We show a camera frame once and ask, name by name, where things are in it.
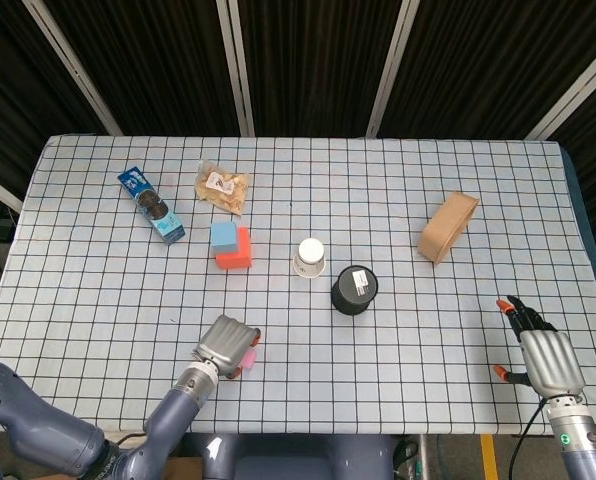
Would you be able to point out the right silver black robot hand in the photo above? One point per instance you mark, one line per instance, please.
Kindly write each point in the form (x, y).
(553, 362)

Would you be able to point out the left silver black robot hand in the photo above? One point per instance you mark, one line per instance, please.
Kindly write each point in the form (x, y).
(225, 342)

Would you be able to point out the small pink cube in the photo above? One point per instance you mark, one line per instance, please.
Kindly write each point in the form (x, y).
(249, 359)

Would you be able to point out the blue cube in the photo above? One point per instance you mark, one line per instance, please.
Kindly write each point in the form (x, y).
(223, 236)

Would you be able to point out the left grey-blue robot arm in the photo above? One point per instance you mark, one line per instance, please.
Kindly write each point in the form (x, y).
(53, 430)

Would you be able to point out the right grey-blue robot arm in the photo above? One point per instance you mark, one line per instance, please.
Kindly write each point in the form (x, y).
(578, 445)

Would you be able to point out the orange-red cube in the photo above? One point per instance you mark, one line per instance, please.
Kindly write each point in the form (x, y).
(240, 255)

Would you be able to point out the white paper cup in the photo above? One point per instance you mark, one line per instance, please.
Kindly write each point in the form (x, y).
(310, 257)

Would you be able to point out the grey-blue robot torso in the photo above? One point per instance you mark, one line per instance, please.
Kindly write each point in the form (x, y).
(298, 457)

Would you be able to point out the black mesh pen holder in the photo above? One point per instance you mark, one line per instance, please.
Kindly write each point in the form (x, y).
(354, 290)

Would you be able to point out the light blue checked tablecloth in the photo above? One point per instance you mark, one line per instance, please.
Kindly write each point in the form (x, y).
(378, 350)

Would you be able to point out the clear snack bag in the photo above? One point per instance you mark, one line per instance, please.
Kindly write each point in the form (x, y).
(222, 187)

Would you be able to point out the blue cookie box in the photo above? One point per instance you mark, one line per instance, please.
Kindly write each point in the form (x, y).
(150, 205)

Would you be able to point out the metal table leg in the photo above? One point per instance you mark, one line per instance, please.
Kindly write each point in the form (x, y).
(424, 457)

